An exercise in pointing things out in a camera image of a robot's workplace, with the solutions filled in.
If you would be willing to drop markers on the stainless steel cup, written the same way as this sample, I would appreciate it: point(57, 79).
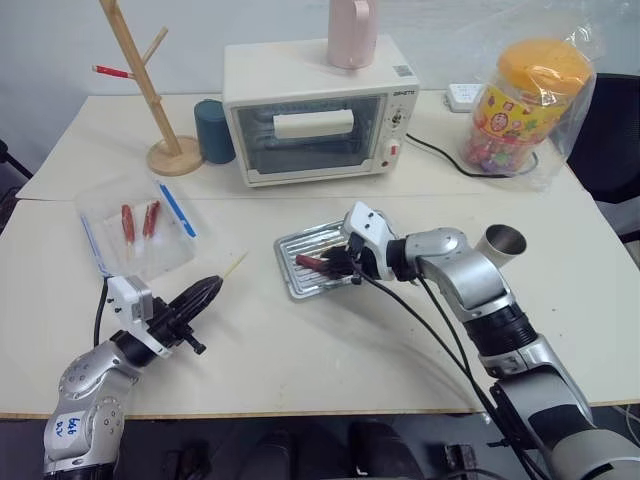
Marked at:
point(502, 242)

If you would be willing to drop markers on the ribbed metal tray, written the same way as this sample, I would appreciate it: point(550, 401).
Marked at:
point(300, 280)

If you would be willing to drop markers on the skewered red sausage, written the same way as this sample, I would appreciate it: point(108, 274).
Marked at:
point(127, 222)
point(150, 222)

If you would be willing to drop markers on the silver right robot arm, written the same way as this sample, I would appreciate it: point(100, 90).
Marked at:
point(505, 320)

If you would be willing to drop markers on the candy jar with orange lid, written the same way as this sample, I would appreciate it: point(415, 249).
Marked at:
point(520, 110)

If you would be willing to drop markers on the white toaster oven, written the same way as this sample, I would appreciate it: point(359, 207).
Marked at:
point(310, 100)

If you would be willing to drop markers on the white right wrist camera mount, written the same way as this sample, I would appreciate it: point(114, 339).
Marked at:
point(372, 227)

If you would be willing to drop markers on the candy jar in plastic bag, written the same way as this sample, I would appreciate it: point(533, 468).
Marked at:
point(565, 145)

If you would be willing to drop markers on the wooden mug tree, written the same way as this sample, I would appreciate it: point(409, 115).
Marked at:
point(160, 120)

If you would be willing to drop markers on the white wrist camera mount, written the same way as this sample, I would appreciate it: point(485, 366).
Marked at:
point(372, 227)
point(131, 301)

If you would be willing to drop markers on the wooden skewer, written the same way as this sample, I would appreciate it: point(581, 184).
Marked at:
point(235, 265)

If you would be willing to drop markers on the black stand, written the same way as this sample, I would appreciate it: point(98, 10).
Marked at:
point(10, 175)

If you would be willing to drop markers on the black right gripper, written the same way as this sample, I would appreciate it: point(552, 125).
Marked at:
point(361, 255)

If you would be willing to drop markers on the white power strip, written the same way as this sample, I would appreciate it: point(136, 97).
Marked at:
point(462, 97)

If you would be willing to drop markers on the clear plastic zip bag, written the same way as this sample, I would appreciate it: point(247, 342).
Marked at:
point(165, 250)

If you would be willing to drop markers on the pink jug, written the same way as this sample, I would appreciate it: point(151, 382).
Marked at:
point(352, 32)

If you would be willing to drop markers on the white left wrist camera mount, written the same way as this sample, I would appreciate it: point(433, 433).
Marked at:
point(131, 301)

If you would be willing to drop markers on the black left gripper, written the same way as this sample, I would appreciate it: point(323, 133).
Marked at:
point(167, 325)

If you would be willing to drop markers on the dark blue cup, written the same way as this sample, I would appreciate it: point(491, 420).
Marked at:
point(212, 130)

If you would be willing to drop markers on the black chair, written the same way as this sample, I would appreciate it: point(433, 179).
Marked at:
point(615, 150)

